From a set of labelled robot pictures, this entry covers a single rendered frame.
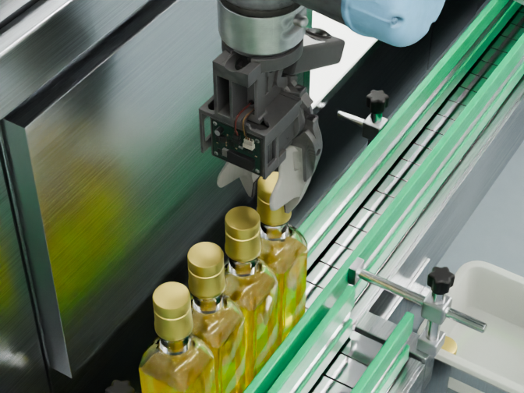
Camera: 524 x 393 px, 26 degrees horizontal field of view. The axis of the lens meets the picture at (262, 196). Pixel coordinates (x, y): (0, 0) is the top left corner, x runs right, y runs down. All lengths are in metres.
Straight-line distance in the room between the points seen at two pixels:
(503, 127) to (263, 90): 0.74
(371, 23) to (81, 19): 0.27
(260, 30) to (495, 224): 0.83
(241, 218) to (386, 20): 0.32
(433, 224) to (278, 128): 0.55
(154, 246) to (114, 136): 0.19
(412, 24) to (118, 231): 0.43
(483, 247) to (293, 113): 0.70
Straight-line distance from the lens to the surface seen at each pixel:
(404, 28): 0.85
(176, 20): 1.10
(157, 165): 1.17
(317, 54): 1.05
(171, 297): 1.02
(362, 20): 0.85
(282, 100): 1.02
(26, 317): 1.14
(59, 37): 0.97
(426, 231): 1.49
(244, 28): 0.94
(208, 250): 1.06
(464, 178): 1.57
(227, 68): 0.96
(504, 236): 1.68
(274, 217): 1.13
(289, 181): 1.08
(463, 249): 1.65
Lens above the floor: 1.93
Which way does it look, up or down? 44 degrees down
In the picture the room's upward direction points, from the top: straight up
